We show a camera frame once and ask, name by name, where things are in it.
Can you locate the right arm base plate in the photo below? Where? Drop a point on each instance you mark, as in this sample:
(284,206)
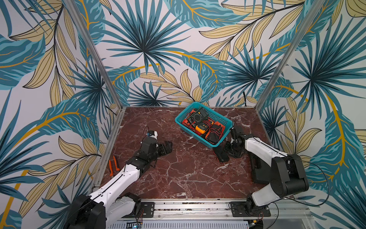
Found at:
(248,209)

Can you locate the orange multimeter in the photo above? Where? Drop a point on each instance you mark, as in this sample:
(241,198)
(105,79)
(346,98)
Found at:
(186,121)

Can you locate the orange multimeter face down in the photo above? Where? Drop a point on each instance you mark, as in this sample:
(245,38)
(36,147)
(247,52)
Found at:
(218,126)

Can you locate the yellow multimeter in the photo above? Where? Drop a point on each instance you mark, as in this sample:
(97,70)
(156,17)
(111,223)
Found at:
(202,128)

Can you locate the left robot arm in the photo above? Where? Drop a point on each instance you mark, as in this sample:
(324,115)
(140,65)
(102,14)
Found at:
(105,206)

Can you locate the left aluminium corner post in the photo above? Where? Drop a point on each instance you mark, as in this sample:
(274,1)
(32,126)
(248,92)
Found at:
(78,20)

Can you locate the teal plastic basket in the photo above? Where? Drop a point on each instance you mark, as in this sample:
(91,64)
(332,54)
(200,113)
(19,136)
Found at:
(213,115)

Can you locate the right aluminium corner post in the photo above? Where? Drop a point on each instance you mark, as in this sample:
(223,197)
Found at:
(315,8)

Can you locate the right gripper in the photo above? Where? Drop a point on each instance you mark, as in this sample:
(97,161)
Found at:
(226,149)

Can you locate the orange handled pliers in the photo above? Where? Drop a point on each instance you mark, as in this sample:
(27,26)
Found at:
(114,167)

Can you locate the small black multimeter with leads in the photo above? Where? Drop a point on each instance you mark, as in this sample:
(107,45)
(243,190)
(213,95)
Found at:
(214,135)

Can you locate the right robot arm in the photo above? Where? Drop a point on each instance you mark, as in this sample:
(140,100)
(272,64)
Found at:
(286,177)

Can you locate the green black dial multimeter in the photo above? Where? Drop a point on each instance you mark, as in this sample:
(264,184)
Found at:
(198,116)

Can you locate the aluminium corner post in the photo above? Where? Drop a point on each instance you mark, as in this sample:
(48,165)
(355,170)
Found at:
(78,20)
(315,8)

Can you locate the aluminium front rail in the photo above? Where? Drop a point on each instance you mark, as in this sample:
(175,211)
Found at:
(215,214)

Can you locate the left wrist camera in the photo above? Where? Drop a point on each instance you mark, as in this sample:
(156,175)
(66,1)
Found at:
(152,134)

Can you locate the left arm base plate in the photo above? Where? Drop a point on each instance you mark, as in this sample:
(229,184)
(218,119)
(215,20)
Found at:
(144,210)

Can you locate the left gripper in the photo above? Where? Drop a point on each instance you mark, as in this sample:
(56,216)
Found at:
(169,148)

